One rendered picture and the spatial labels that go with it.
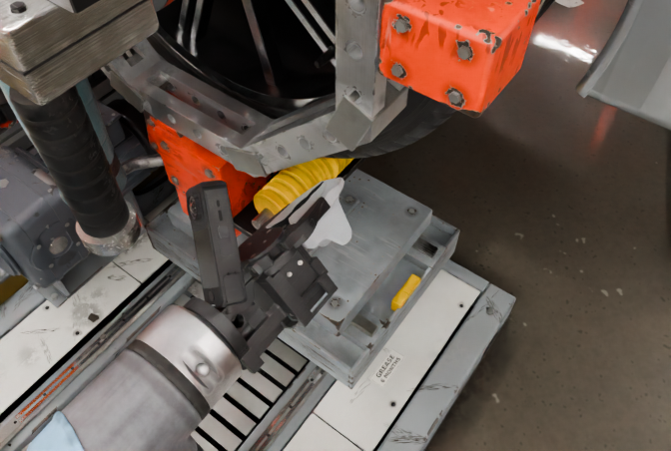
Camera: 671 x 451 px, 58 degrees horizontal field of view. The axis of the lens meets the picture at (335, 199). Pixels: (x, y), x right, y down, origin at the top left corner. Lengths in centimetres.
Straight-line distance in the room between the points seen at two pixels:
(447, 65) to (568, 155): 122
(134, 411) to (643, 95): 49
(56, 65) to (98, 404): 27
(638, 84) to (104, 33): 43
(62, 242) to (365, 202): 53
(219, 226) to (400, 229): 62
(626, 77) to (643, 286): 92
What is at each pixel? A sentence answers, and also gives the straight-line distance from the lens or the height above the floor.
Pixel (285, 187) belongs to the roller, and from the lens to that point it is 78.
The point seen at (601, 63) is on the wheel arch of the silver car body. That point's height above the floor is 79.
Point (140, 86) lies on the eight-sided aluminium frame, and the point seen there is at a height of 62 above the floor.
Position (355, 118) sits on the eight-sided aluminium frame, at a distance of 53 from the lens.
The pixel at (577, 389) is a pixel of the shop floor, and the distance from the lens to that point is 130.
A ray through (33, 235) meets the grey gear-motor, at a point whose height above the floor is 37.
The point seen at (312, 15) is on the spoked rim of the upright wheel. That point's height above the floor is 74.
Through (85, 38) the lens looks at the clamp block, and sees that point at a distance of 37.
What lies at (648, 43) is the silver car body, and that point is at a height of 82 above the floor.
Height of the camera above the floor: 113
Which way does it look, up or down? 51 degrees down
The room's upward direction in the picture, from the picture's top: straight up
